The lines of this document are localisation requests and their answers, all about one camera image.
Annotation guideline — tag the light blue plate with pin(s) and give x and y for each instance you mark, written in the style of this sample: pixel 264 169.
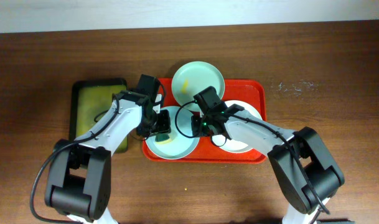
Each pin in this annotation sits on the light blue plate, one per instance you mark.
pixel 180 146

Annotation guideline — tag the yellow green scrub sponge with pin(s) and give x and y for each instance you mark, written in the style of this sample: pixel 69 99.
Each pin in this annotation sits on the yellow green scrub sponge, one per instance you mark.
pixel 163 138

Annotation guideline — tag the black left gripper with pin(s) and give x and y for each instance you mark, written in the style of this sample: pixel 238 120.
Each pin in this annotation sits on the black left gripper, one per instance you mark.
pixel 162 123

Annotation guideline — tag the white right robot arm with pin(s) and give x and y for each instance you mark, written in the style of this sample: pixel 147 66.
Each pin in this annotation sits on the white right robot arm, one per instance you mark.
pixel 306 171

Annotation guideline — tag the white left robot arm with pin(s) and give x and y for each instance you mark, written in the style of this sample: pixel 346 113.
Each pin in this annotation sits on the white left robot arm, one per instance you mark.
pixel 79 179

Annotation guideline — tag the cream white plate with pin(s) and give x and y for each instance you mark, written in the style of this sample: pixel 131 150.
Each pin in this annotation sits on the cream white plate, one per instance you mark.
pixel 234 146

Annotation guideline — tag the mint green plate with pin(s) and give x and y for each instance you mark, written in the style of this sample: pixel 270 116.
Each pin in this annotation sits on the mint green plate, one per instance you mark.
pixel 193 77

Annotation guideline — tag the red plastic tray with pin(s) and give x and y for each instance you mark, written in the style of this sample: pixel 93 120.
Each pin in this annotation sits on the red plastic tray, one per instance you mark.
pixel 250 92

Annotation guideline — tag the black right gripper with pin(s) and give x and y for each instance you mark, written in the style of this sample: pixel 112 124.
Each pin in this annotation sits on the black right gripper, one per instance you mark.
pixel 195 126

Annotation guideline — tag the black tray with yellow liquid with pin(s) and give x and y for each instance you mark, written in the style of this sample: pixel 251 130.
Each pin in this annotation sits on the black tray with yellow liquid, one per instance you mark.
pixel 89 99

